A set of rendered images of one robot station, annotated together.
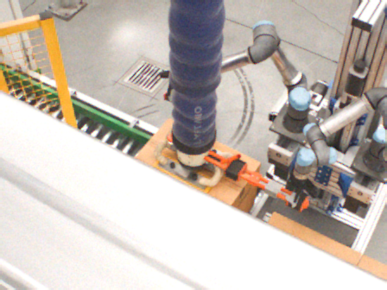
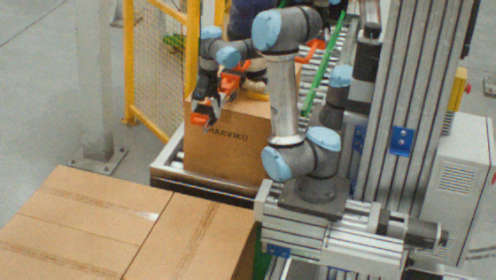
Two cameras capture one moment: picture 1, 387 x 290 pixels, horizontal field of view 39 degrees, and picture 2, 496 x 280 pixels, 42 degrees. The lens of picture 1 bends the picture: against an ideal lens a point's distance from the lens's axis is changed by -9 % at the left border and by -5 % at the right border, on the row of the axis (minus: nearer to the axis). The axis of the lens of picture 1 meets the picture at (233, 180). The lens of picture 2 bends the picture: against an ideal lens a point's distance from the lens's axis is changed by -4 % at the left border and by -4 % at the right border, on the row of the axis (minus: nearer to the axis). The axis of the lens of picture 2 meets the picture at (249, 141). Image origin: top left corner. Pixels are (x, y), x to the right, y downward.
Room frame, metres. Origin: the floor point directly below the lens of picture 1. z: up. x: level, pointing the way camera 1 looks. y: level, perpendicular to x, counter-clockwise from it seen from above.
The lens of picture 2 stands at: (1.30, -2.52, 2.38)
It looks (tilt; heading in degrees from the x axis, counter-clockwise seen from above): 33 degrees down; 78
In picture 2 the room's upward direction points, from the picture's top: 5 degrees clockwise
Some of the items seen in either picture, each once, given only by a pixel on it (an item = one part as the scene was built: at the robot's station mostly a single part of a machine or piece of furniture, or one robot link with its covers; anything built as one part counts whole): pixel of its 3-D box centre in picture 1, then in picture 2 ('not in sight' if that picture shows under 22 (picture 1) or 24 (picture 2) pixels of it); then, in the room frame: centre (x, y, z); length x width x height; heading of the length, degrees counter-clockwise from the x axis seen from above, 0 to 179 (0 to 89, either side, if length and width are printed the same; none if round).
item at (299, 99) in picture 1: (299, 102); (344, 84); (2.11, -0.31, 1.20); 0.13 x 0.12 x 0.14; 5
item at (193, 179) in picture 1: (183, 172); not in sight; (1.74, 0.26, 0.98); 0.34 x 0.10 x 0.05; 64
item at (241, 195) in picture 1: (193, 185); (244, 116); (1.82, 0.22, 0.75); 0.60 x 0.40 x 0.40; 65
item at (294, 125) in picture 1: (296, 116); (338, 110); (2.10, -0.31, 1.09); 0.15 x 0.15 x 0.10
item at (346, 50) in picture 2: (116, 121); (330, 98); (2.45, 0.83, 0.50); 2.31 x 0.05 x 0.19; 66
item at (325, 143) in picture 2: (383, 141); (320, 150); (1.90, -0.77, 1.20); 0.13 x 0.12 x 0.14; 22
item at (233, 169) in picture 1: (235, 169); (232, 77); (1.72, -0.01, 1.08); 0.10 x 0.08 x 0.06; 154
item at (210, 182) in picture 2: (247, 227); (221, 185); (1.68, -0.11, 0.58); 0.70 x 0.03 x 0.06; 156
